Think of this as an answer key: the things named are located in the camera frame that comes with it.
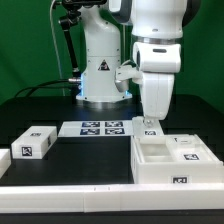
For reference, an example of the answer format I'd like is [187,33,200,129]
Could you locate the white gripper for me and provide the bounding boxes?
[140,73,174,127]

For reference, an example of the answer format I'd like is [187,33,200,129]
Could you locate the white cabinet door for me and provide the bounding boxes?
[132,116,163,137]
[166,135,212,163]

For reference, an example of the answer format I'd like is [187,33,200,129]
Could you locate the white cabinet body box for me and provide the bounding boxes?
[131,135,224,184]

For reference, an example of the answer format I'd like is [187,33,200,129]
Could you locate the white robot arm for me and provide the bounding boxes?
[77,0,201,127]

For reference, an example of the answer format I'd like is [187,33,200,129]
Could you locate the white cabinet top block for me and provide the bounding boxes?
[11,126,57,159]

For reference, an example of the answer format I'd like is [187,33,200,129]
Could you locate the white U-shaped obstacle fence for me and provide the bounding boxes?
[0,144,224,213]

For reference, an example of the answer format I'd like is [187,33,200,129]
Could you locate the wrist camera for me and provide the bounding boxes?
[114,60,142,92]

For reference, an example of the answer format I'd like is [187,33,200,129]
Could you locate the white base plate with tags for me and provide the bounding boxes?
[58,120,133,137]

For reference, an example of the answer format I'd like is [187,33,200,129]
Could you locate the black cables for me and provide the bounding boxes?
[13,78,83,98]

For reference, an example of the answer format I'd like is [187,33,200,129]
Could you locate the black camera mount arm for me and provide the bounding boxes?
[54,0,108,79]

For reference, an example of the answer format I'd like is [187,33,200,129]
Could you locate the grey cable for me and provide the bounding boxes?
[49,0,66,98]

